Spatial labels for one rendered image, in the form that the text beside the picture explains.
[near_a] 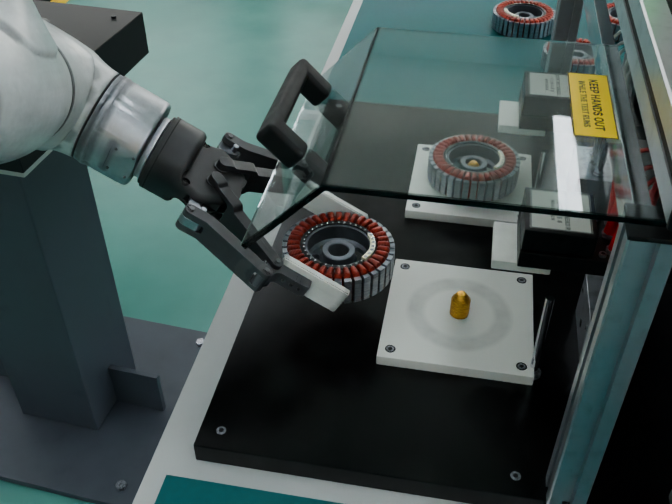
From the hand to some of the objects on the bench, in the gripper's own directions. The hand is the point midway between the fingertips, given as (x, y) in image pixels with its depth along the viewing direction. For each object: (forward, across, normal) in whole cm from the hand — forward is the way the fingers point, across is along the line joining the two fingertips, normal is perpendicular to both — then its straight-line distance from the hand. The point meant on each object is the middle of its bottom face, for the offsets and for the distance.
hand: (336, 251), depth 78 cm
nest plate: (+15, 0, 0) cm, 15 cm away
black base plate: (+17, -12, -1) cm, 21 cm away
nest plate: (+15, -24, 0) cm, 28 cm away
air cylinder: (+27, 0, +8) cm, 28 cm away
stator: (+23, -80, +2) cm, 84 cm away
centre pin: (+14, 0, +1) cm, 14 cm away
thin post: (+21, +6, +4) cm, 22 cm away
